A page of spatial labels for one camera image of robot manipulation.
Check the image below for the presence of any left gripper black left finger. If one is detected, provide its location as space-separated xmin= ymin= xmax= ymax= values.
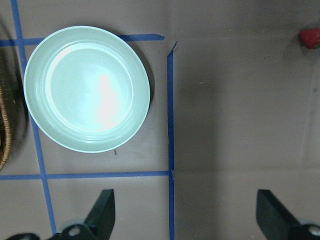
xmin=51 ymin=189 xmax=116 ymax=240

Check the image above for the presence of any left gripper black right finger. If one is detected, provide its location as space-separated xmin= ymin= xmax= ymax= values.
xmin=255 ymin=189 xmax=320 ymax=240

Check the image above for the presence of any brown wicker basket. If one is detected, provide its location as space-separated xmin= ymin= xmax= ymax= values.
xmin=0 ymin=87 xmax=12 ymax=170

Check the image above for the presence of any light green plate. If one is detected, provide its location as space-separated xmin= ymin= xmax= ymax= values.
xmin=23 ymin=26 xmax=151 ymax=153

